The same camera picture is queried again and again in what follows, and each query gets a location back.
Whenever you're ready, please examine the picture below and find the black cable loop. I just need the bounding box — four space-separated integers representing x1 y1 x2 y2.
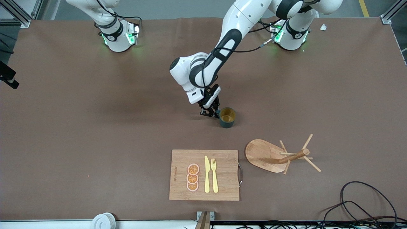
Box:
322 200 387 229
340 181 398 227

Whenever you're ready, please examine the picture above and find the yellow plastic knife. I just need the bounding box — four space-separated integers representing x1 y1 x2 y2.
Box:
204 156 210 193

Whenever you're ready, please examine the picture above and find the yellow plastic fork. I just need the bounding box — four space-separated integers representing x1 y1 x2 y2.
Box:
211 158 219 193

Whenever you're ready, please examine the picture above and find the aluminium frame post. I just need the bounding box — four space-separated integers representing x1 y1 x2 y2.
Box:
0 0 45 28
380 0 407 24

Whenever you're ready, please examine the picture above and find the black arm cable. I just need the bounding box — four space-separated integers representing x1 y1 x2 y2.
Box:
95 0 142 24
203 17 290 88

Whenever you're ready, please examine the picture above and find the dark green cup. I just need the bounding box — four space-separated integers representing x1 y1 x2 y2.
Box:
219 107 237 129

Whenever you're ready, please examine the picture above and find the wooden cup rack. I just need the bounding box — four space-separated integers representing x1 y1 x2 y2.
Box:
245 134 322 175

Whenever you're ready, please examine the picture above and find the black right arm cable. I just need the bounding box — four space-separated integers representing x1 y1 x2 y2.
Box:
95 0 142 24

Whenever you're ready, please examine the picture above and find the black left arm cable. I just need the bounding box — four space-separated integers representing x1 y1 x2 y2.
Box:
203 17 290 88

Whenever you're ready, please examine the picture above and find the metal table bracket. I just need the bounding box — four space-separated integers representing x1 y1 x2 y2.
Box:
195 211 215 229

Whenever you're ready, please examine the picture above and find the brown table cover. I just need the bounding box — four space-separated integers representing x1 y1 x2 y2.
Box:
0 17 407 222

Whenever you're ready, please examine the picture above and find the wooden cutting board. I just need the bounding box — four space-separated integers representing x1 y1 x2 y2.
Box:
169 149 243 201

